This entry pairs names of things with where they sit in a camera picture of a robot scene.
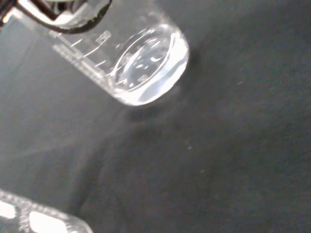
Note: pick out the black cloth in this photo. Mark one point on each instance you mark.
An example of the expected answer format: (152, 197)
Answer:
(218, 150)

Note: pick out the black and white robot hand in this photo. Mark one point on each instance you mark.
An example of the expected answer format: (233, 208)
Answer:
(70, 21)

